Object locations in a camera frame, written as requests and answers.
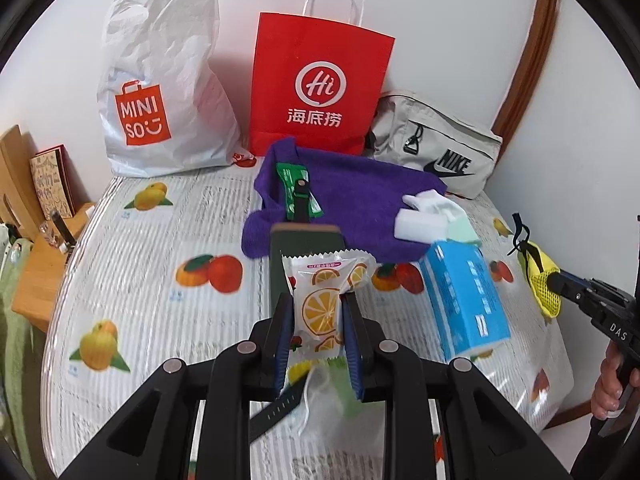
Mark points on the orange print snack packet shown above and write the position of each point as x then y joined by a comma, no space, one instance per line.
315,305

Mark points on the red paper shopping bag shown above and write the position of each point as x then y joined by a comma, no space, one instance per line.
320,60

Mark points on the fruit print tablecloth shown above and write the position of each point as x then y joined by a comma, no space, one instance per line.
150,310

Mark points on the white sponge block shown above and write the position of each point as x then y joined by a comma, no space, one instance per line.
417,225

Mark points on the clear plastic packet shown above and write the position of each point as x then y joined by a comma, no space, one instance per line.
315,400

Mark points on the dark green tin box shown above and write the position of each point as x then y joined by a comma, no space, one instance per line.
305,237

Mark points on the light green blanket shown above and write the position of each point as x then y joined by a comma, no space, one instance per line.
15,360

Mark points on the person's right hand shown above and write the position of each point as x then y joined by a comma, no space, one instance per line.
605,385

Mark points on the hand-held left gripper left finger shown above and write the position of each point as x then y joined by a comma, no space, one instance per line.
282,345

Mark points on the light green cloth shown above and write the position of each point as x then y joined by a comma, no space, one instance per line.
465,232

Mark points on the small red white packet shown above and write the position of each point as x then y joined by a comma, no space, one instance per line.
245,159

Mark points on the brown wooden door frame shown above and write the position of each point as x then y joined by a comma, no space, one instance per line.
535,50

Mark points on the purple towel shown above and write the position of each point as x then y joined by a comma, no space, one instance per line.
360,195

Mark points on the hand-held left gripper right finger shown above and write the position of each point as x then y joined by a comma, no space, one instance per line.
350,345

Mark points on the wooden headboard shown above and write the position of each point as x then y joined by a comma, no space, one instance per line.
15,175

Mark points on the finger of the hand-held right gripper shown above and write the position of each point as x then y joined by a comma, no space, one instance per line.
570,285

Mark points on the yellow mesh bag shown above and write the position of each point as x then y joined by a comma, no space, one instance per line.
537,270

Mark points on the black stick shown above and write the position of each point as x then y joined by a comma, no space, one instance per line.
62,230

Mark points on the green snack packet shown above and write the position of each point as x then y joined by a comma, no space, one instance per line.
287,175

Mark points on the wooden nightstand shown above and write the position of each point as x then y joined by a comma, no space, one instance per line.
35,285

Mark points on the blue tissue pack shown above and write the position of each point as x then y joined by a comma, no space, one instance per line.
460,300

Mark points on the white plastic shopping bag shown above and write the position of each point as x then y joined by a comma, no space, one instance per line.
160,60

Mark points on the brown patterned notebook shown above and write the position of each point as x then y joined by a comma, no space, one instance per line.
52,182

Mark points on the black watch band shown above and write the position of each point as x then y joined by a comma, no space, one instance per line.
275,412

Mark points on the grey waist bag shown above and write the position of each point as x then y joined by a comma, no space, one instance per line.
440,140

